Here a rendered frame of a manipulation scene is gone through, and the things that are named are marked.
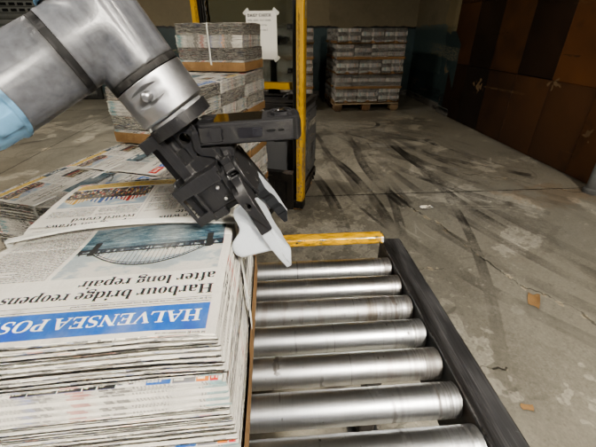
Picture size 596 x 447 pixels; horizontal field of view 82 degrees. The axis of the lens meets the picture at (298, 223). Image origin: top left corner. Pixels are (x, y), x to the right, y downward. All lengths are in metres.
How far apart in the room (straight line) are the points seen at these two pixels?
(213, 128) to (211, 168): 0.04
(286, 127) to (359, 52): 6.03
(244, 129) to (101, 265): 0.21
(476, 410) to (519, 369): 1.26
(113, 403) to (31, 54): 0.32
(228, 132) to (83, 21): 0.15
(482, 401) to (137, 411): 0.45
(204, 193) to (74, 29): 0.18
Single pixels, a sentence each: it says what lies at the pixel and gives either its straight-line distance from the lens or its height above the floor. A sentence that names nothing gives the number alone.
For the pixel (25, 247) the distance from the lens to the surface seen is 0.54.
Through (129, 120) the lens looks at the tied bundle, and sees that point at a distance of 1.64.
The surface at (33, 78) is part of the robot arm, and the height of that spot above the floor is 1.22.
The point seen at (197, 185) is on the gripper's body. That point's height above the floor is 1.10.
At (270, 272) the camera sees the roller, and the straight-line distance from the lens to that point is 0.76.
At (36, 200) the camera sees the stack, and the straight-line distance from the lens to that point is 1.24.
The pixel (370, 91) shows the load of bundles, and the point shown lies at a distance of 6.54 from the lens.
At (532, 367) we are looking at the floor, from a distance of 1.88.
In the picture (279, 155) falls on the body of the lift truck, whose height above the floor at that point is 0.40.
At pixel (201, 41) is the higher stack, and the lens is 2.07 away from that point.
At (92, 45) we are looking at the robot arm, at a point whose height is 1.24.
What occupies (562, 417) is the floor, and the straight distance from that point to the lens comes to 1.77.
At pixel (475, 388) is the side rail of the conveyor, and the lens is 0.61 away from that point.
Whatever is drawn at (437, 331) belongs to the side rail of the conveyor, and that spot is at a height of 0.80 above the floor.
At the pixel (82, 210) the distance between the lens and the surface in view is 0.59.
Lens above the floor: 1.25
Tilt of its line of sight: 29 degrees down
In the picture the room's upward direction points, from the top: straight up
